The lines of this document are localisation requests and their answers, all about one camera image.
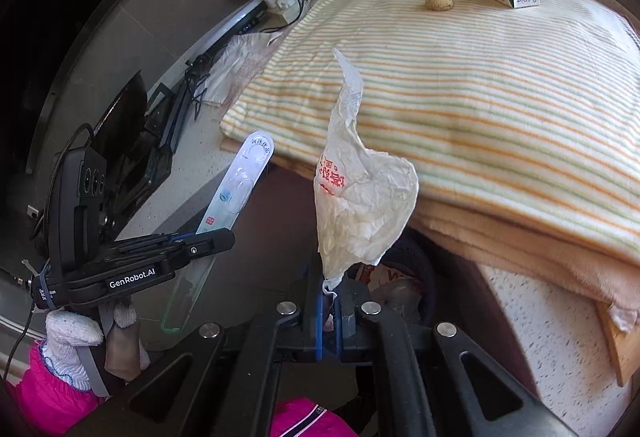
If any white plastic bag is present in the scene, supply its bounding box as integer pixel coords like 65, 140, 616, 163
314, 49, 419, 296

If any pink jacket sleeve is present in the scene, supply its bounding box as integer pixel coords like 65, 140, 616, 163
8, 342, 104, 436

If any blue trash basket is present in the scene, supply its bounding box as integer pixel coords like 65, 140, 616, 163
349, 228, 446, 328

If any red snack bag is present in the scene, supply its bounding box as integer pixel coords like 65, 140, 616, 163
356, 264, 416, 294

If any pink checkered towel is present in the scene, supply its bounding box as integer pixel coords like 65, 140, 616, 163
362, 128, 639, 311

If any white gloved left hand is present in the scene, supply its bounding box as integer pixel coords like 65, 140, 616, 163
41, 298, 151, 393

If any striped yellow towel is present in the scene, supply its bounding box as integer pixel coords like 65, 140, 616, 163
219, 0, 640, 268

